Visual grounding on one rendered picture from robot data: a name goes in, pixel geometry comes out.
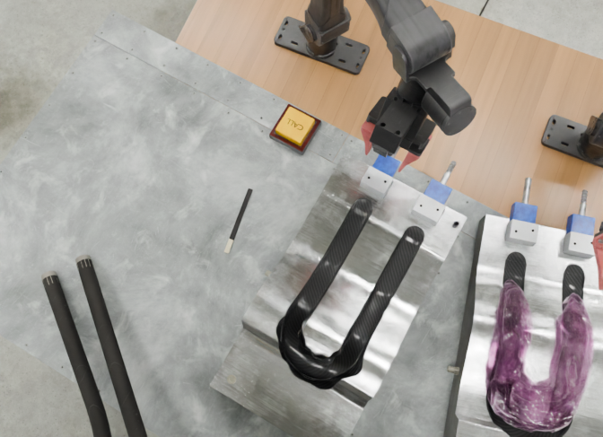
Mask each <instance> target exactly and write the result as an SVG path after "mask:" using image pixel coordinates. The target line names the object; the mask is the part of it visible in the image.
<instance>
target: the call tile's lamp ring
mask: <svg viewBox="0 0 603 437"><path fill-rule="evenodd" d="M289 107H292V108H294V109H297V108H295V107H294V106H292V105H290V104H288V105H287V107H286V108H285V110H284V112H283V114H282V115H281V117H280V118H279V119H278V121H277V122H276V124H275V126H274V128H273V129H272V131H271V133H270V135H271V136H273V137H275V138H277V139H279V140H281V141H283V142H284V143H286V144H288V145H290V146H292V147H294V148H296V149H297V150H299V151H301V152H302V151H303V150H304V148H305V146H306V145H307V143H308V142H309V141H310V139H311V137H312V135H313V134H314V132H315V130H316V129H317V127H318V125H319V123H320V122H321V120H319V119H317V118H314V117H313V116H311V115H309V114H307V113H306V112H304V111H302V110H300V109H297V110H299V111H300V112H301V113H303V114H305V115H307V116H309V117H311V118H314V119H315V121H316V122H317V123H316V124H315V126H314V127H313V129H312V130H311V131H310V134H309V135H308V137H307V139H306V140H305V142H304V143H303V145H302V147H300V146H298V145H296V144H293V143H291V142H289V141H288V140H286V139H284V138H282V137H281V136H279V135H277V134H275V129H276V128H277V126H278V124H279V123H280V121H281V120H282V118H283V116H284V114H285V113H286V111H287V110H288V109H289Z"/></svg>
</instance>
